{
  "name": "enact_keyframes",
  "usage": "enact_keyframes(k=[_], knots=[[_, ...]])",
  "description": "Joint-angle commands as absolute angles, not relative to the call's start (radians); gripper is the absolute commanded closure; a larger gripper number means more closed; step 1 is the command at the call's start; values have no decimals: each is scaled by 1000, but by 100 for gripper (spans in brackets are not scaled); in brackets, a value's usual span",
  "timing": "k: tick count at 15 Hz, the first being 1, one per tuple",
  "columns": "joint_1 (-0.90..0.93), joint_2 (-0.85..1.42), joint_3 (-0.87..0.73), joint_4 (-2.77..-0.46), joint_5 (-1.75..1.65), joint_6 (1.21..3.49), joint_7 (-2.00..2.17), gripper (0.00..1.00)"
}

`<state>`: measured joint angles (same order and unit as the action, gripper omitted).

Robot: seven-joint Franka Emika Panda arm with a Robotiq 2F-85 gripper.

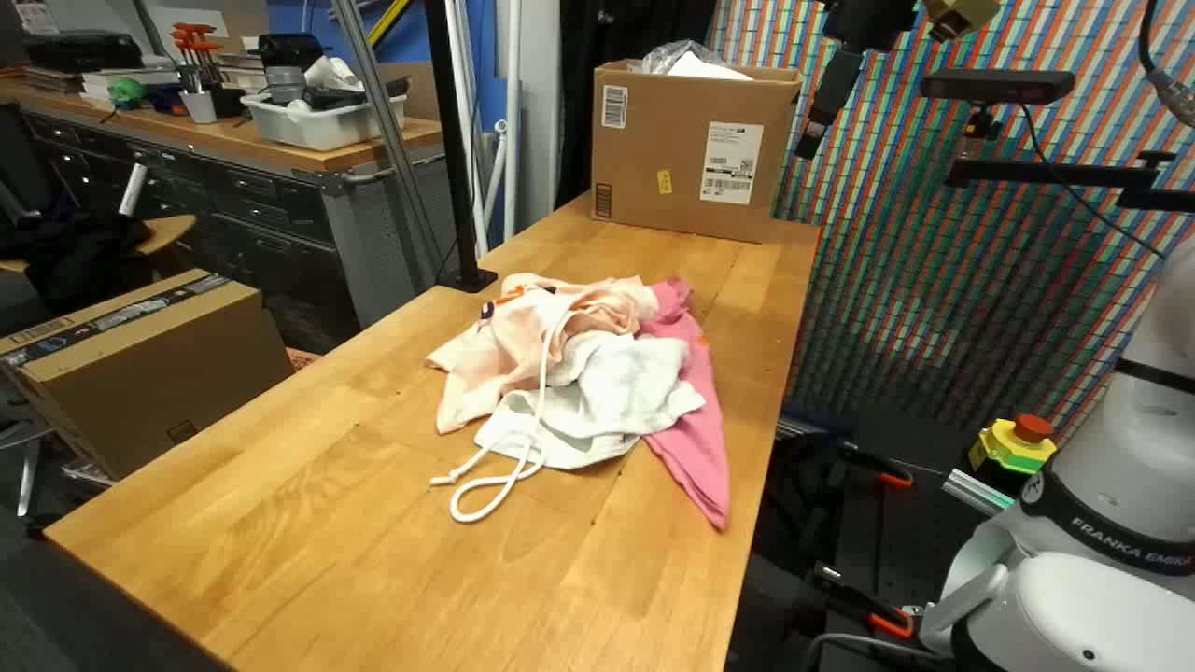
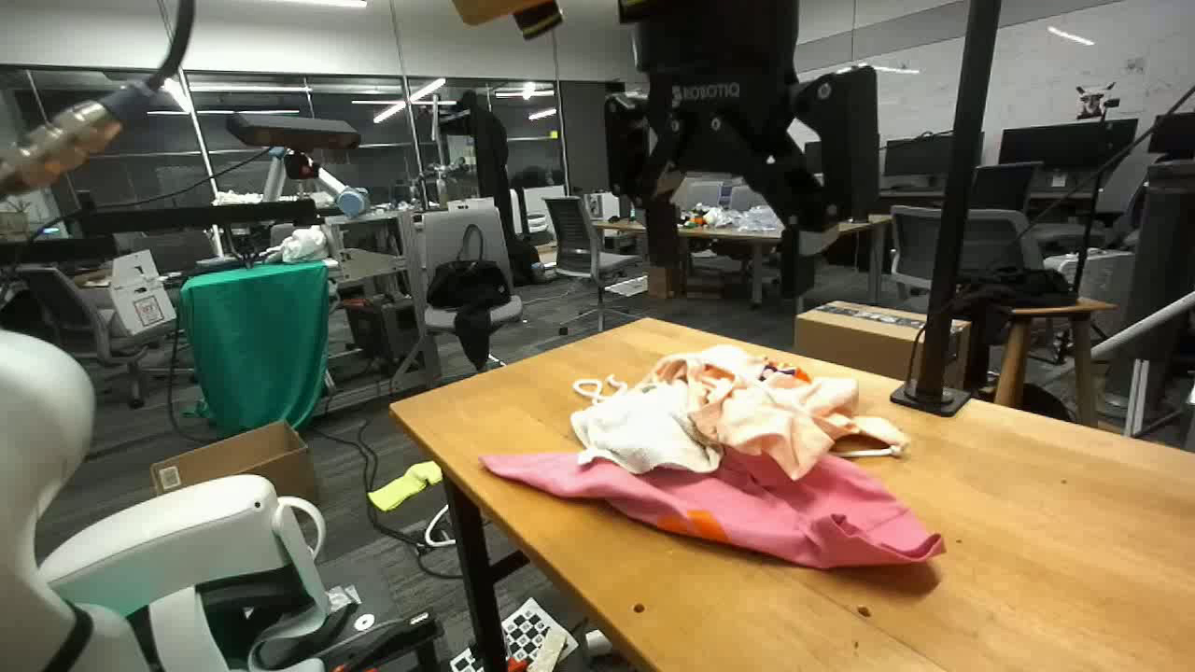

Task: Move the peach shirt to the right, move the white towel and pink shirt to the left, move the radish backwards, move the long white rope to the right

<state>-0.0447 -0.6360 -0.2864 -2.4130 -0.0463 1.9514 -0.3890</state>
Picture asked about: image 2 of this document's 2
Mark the green cloth cover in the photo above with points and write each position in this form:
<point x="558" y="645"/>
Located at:
<point x="256" y="340"/>

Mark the black cloth bundle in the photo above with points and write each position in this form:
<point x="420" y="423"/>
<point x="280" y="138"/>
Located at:
<point x="1019" y="288"/>

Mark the checkerboard calibration board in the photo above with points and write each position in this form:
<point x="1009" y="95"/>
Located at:
<point x="529" y="628"/>

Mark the grey mesh office chair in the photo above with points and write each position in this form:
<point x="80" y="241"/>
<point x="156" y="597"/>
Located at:
<point x="1009" y="243"/>

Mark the white metal rail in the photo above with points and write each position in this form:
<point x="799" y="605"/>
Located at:
<point x="1141" y="330"/>

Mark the white printed box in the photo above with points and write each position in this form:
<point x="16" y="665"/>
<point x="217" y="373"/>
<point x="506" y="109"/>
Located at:
<point x="138" y="292"/>

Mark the black lamp head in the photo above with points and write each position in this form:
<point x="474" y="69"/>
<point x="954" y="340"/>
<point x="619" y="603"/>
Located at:
<point x="291" y="131"/>

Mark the pink shirt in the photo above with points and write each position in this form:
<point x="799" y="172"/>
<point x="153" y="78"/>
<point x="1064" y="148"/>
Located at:
<point x="769" y="516"/>

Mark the black bag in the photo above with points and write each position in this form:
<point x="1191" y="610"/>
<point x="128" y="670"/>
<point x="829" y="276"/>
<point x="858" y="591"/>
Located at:
<point x="471" y="299"/>

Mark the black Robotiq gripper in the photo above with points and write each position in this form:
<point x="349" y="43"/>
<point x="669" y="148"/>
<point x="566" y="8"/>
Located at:
<point x="714" y="63"/>

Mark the black stand pole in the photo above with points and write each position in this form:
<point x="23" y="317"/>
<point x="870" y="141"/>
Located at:
<point x="954" y="189"/>

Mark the yellow green foam piece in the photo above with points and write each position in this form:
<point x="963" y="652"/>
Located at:
<point x="403" y="487"/>

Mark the dark grey cylinder bin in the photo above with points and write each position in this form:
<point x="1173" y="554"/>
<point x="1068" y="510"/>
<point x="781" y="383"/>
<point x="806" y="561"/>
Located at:
<point x="1163" y="276"/>

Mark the small open cardboard box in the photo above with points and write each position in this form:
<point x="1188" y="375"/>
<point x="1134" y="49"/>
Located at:
<point x="236" y="455"/>

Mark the wooden stool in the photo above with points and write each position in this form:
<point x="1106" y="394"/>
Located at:
<point x="1059" y="311"/>

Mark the peach printed shirt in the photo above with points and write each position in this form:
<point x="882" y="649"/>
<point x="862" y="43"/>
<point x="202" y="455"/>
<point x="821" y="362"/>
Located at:
<point x="769" y="404"/>

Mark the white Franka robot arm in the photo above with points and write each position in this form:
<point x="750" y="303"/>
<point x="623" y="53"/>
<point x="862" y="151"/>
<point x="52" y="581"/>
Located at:
<point x="29" y="423"/>

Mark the cardboard box with black tape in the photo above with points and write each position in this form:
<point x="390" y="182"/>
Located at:
<point x="858" y="337"/>

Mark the wooden office desk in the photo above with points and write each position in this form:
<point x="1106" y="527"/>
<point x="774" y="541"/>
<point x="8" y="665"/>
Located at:
<point x="858" y="228"/>

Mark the computer monitor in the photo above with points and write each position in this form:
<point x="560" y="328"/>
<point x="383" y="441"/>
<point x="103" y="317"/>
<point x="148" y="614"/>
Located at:
<point x="919" y="154"/>
<point x="1177" y="131"/>
<point x="1064" y="148"/>

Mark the white towel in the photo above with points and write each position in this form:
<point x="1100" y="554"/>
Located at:
<point x="639" y="430"/>

